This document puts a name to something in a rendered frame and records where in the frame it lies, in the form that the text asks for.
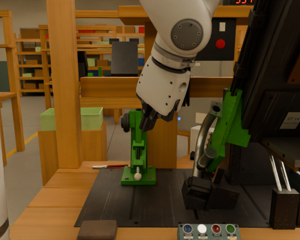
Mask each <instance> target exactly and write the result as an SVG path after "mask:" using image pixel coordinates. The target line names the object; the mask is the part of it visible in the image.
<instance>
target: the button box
mask: <svg viewBox="0 0 300 240"><path fill-rule="evenodd" d="M185 225H190V226H191V227H192V231H191V232H189V233H187V232H185V231H184V226H185ZM199 225H204V226H205V227H206V231H205V232H204V233H201V232H199V230H198V226H199ZM213 225H218V226H219V227H220V232H218V233H215V232H214V231H213V230H212V226H213ZM228 225H232V226H233V227H234V228H235V231H234V232H233V233H230V232H228V231H227V226H228ZM187 239H191V240H230V239H237V240H241V236H240V230H239V226H238V224H179V225H178V230H177V240H187Z"/></svg>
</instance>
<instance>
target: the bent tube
mask: <svg viewBox="0 0 300 240"><path fill-rule="evenodd" d="M222 108H223V103H219V102H216V101H212V100H211V102H210V111H209V112H208V114H207V116H206V117H205V119H204V121H203V123H202V125H201V127H200V131H199V133H198V137H197V141H196V147H195V155H194V164H193V174H192V176H195V177H199V178H201V177H202V170H198V169H197V167H196V166H197V160H198V158H200V156H202V155H203V153H204V145H205V141H206V137H207V134H208V131H209V129H210V126H211V124H212V123H213V121H214V120H215V119H216V117H218V118H221V117H222Z"/></svg>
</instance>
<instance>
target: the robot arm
mask: <svg viewBox="0 0 300 240"><path fill-rule="evenodd" d="M139 1H140V3H141V5H142V7H143V8H144V10H145V12H146V13H147V15H148V17H149V19H150V20H151V22H152V24H153V25H154V27H155V29H156V30H157V35H156V39H155V41H154V44H153V47H152V50H151V55H150V57H149V58H148V60H147V62H146V64H145V66H144V68H143V70H142V72H141V75H140V78H139V81H138V84H137V87H136V96H137V97H138V98H139V100H140V101H141V104H142V110H141V111H142V113H143V115H142V118H141V121H140V125H139V129H140V130H142V131H143V132H146V131H149V130H152V129H153V128H154V126H155V123H156V121H157V119H160V118H161V119H162V120H164V121H166V122H170V121H172V120H173V116H174V112H178V111H179V110H180V108H181V106H182V103H183V101H184V98H185V95H186V92H187V88H188V84H189V80H190V71H188V68H189V67H194V66H195V64H196V61H194V60H195V58H196V55H197V53H198V52H199V51H201V50H202V49H203V48H204V47H205V46H206V45H207V44H208V42H209V40H210V37H211V32H212V23H211V20H212V17H213V15H214V13H215V10H216V8H217V6H218V3H219V1H220V0H139ZM0 240H11V239H10V226H9V217H8V208H7V199H6V190H5V180H4V168H3V158H2V147H1V137H0Z"/></svg>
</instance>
